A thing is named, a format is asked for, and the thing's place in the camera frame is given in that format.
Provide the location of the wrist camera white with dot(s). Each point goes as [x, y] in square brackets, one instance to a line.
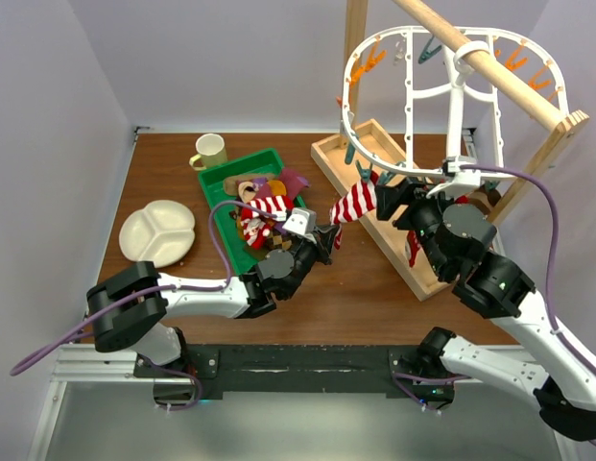
[460, 177]
[301, 222]

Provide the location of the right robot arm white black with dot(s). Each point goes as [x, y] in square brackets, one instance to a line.
[560, 383]

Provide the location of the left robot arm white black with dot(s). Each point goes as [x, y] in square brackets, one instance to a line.
[130, 304]

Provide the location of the green plastic tray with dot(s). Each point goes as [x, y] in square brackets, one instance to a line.
[211, 181]

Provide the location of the teal plastic clothes peg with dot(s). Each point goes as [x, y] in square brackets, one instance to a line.
[366, 174]

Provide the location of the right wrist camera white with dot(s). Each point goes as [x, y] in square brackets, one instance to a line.
[460, 177]

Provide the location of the wooden hanger stand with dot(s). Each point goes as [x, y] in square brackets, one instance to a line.
[360, 152]

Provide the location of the cream divided plate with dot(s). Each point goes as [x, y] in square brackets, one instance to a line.
[161, 232]

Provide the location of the aluminium frame rail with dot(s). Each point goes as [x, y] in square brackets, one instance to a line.
[80, 363]

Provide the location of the red white striped sock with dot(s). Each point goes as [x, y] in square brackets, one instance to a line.
[359, 200]
[259, 216]

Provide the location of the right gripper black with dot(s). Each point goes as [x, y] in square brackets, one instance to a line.
[390, 196]

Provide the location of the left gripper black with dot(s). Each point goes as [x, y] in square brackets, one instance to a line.
[326, 234]

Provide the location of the cream yellow mug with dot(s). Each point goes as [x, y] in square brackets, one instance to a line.
[210, 152]

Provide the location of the brown striped sock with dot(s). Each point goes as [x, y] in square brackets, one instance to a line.
[485, 200]

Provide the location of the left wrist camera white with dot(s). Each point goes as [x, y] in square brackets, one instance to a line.
[301, 222]

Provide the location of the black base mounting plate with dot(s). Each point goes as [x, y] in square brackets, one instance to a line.
[224, 369]

